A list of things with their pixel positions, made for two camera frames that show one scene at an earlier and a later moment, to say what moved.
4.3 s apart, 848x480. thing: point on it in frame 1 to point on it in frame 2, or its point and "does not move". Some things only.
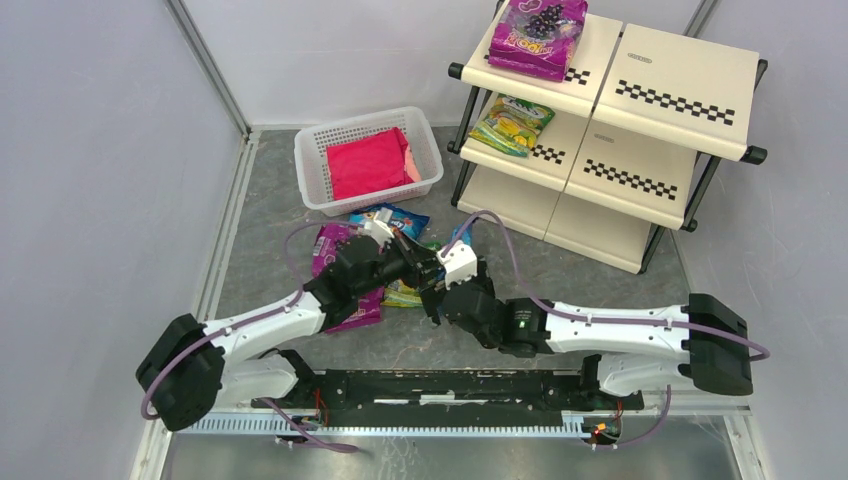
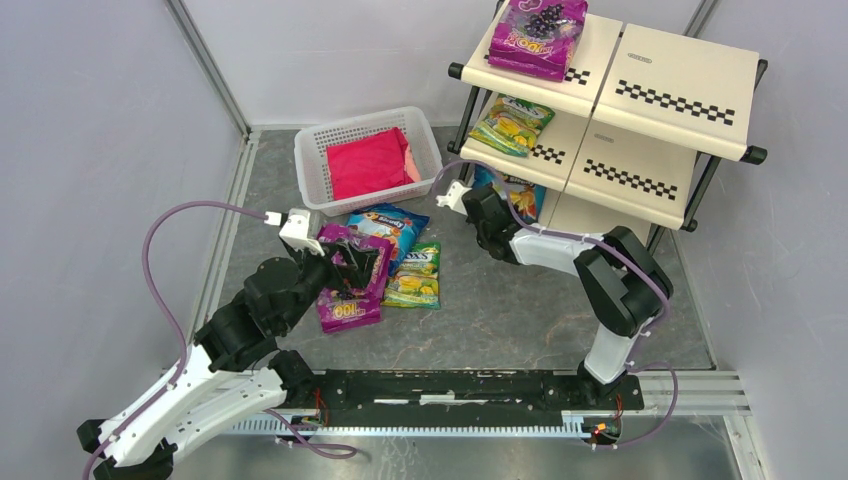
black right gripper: x=436 y=296 to x=477 y=208
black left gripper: x=411 y=259 to x=325 y=263
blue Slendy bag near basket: x=409 y=223 does not move
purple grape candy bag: x=537 y=38 does not move
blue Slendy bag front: x=466 y=236 to x=528 y=197
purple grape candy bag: x=368 y=309 does not move
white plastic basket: x=368 y=160 does not move
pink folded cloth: x=371 y=165 does not move
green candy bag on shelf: x=513 y=123 does not move
